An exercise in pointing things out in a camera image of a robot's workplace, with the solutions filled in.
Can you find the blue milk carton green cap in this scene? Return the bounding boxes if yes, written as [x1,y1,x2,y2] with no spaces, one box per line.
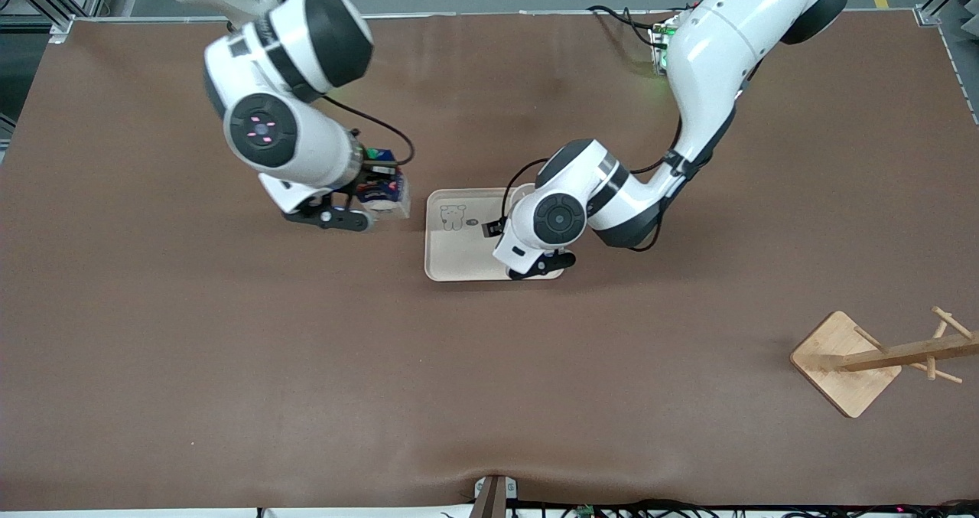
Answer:
[356,147,412,221]

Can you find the cream rectangular tray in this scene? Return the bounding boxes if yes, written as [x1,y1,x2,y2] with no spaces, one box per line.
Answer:
[424,187,566,282]

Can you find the wooden mug stand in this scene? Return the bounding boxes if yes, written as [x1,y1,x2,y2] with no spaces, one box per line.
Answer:
[789,306,979,419]

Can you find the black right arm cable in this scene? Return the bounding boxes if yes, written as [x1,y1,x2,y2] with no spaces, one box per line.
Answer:
[321,95,416,168]

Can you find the table edge camera mount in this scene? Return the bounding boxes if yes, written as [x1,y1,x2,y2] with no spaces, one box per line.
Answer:
[468,475,519,518]

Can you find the black base power cable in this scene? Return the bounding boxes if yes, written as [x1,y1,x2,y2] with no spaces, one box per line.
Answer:
[587,4,674,48]

